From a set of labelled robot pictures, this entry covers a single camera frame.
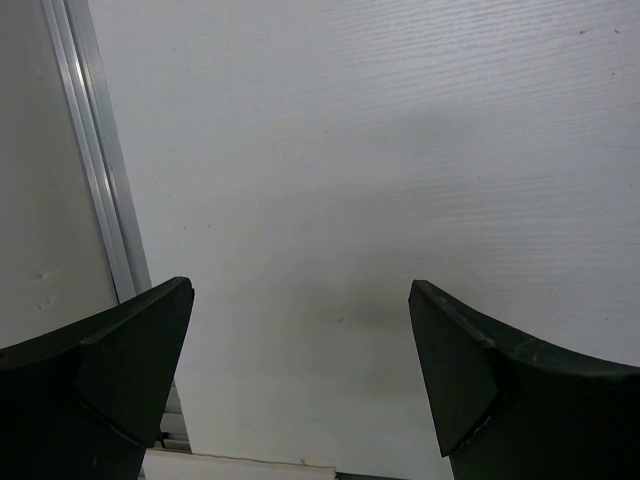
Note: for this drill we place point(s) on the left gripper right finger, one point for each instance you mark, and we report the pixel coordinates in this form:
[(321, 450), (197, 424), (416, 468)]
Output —
[(508, 405)]

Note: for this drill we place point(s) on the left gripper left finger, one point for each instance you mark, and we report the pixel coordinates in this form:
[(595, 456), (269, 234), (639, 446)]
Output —
[(86, 401)]

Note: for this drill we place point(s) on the left aluminium frame rail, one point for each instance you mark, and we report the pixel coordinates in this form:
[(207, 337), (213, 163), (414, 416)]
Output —
[(81, 68)]

